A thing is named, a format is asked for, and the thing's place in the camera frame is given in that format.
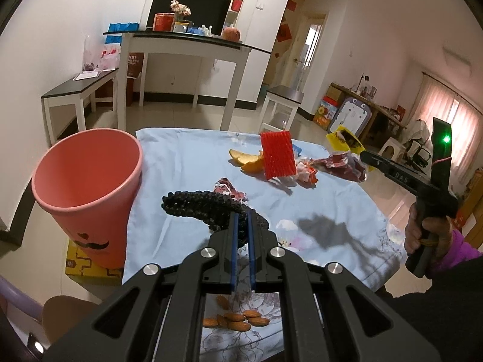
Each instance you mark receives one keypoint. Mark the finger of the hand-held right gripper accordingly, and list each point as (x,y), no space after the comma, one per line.
(371,158)

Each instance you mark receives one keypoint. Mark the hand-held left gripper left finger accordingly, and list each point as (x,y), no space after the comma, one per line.
(234,250)

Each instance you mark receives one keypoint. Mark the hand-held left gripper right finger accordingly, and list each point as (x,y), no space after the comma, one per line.
(251,250)

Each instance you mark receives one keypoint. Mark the black foam net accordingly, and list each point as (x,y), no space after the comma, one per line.
(188,203)

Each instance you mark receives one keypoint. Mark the large orange peel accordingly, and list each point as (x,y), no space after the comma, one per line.
(241,155)

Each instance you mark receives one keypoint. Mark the pink plastic bin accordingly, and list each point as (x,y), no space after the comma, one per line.
(94,215)

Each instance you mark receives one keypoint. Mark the person's right forearm purple sleeve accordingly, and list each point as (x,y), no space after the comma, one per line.
(462,256)

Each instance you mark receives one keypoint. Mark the person's right hand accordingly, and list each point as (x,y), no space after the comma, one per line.
(413,230)

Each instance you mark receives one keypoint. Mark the small white plastic stool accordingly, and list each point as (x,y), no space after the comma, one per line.
(388,149)

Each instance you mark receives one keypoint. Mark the dark red snack packet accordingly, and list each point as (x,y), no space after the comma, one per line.
(339,164)

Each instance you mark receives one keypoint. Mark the yellow snack packet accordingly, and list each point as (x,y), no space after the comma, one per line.
(335,136)

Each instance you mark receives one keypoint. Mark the white drawing board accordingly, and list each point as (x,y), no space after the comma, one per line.
(353,117)

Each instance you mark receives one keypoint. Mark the wooden desk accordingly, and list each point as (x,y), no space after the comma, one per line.
(381,108)

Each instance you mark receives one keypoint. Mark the red white candy wrapper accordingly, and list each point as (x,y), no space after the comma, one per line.
(228,190)

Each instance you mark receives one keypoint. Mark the orange plastic bag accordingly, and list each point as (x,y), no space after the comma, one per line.
(311,177)

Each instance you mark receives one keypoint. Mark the colourful fruit box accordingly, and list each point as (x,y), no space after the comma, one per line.
(325,113)

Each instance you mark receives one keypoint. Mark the crumpled white paper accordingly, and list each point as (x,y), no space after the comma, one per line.
(302,166)

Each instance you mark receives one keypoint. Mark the pile of almonds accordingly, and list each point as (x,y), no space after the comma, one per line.
(237,325)

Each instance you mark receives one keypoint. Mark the small blue packet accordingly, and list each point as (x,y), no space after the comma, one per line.
(296,149)

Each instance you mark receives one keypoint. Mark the brown carton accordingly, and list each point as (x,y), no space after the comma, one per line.
(332,91)

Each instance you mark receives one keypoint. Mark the small orange peel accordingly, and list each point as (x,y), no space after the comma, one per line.
(253,166)

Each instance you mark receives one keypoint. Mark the pink curtain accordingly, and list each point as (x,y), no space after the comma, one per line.
(449,109)

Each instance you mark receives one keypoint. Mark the red foam net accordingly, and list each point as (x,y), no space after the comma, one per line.
(277,154)

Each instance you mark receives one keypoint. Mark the light blue floral tablecloth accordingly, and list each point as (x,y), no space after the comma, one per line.
(181,158)

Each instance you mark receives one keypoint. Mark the white stool with dark top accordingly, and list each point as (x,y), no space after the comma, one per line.
(283,94)

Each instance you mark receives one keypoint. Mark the person's dark clothing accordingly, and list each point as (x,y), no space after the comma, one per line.
(434,320)

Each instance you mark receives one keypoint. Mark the red paper decoration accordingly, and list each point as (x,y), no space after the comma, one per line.
(283,33)

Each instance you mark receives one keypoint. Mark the yellow patterned box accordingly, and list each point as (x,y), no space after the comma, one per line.
(81,267)

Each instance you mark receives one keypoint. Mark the brown round stool seat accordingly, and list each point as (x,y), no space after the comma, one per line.
(64,313)

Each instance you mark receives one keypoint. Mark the orange pumpkin ornament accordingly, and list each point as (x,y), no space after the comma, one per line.
(231,33)

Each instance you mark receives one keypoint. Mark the red cardboard box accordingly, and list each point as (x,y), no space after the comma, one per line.
(135,68)

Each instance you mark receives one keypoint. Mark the tall white glass-top table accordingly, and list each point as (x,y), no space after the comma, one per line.
(181,47)

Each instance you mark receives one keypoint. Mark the black screen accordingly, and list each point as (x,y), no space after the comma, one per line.
(205,11)

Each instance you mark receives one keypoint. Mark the purple chair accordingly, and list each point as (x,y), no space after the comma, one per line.
(17,301)

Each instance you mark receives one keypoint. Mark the white paper sheet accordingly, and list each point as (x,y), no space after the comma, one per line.
(87,75)

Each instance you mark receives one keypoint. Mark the white bench with dark top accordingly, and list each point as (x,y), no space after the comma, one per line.
(71,88)

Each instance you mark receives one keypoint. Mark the pink white plastic bag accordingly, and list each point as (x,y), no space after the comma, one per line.
(111,56)

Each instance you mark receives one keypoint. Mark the white mug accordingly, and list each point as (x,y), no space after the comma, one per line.
(180,27)

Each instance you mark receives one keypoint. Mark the clear bag with dark contents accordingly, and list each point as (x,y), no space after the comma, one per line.
(91,58)

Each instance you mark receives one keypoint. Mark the red tin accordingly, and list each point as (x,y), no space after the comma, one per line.
(163,22)

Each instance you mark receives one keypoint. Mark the pink flowers in vase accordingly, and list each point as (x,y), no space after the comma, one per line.
(180,7)

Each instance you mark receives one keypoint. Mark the wall air conditioner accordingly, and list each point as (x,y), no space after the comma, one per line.
(457,61)

